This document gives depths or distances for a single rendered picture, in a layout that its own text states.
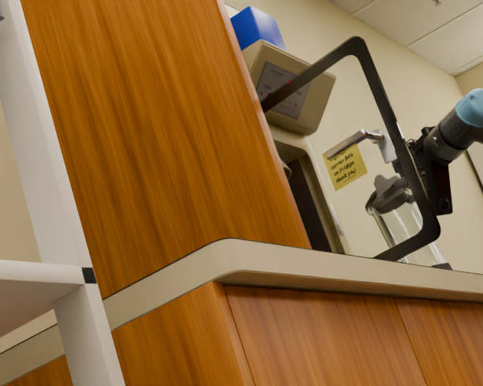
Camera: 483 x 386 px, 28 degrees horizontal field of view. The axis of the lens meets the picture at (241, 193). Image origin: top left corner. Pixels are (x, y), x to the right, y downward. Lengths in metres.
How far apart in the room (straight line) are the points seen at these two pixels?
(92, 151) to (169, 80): 0.23
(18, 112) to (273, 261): 0.33
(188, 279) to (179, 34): 0.93
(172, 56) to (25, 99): 0.93
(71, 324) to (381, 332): 0.55
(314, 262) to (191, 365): 0.23
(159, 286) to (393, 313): 0.45
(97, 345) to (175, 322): 0.17
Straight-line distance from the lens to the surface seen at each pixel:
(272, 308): 1.12
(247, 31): 1.95
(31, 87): 1.00
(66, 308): 0.93
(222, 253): 1.03
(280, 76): 1.97
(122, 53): 1.99
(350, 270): 1.27
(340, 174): 1.72
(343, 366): 1.21
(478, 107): 1.84
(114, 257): 1.92
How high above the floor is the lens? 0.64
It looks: 19 degrees up
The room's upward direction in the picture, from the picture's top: 19 degrees counter-clockwise
